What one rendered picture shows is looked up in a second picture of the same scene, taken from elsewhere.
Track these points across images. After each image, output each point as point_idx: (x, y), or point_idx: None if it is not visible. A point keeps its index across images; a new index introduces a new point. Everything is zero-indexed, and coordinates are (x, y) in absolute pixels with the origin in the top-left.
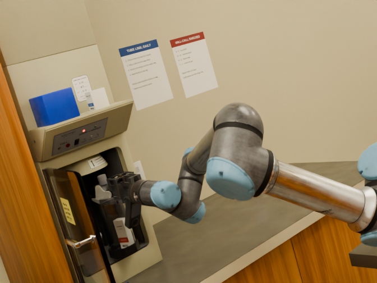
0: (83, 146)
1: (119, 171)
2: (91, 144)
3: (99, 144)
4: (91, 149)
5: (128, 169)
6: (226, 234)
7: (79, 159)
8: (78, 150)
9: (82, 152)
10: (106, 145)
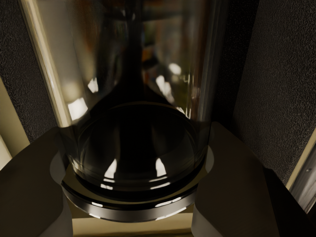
0: (161, 232)
1: (41, 129)
2: (138, 233)
3: (115, 229)
4: (141, 225)
5: (5, 159)
6: None
7: (186, 214)
8: (177, 229)
9: (169, 224)
10: (92, 225)
